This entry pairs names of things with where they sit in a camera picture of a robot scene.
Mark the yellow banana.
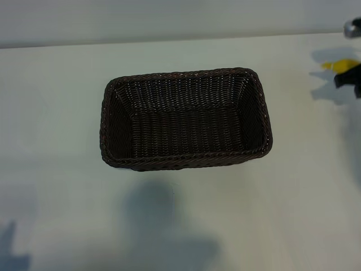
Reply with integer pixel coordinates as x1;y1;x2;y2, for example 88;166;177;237
321;58;360;75

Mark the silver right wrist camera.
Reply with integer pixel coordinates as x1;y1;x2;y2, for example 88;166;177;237
343;18;361;40

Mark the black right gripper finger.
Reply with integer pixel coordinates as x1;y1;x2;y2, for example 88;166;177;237
333;67;361;99

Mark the dark brown wicker basket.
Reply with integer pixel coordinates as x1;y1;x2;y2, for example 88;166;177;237
99;67;274;173

